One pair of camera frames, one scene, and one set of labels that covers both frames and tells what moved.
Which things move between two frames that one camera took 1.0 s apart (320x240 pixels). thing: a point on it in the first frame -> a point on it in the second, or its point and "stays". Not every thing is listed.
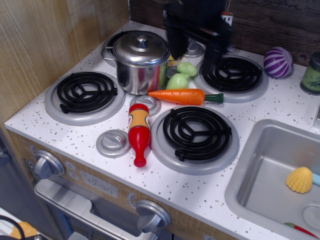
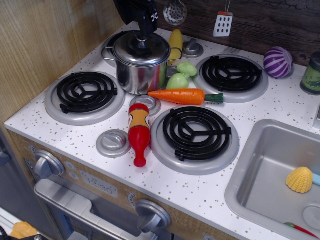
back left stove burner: x=107 y=52 stays
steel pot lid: x=141 y=48 stays
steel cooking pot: x=136 y=80 stays
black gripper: x=206 y=26 -> x=143 y=11
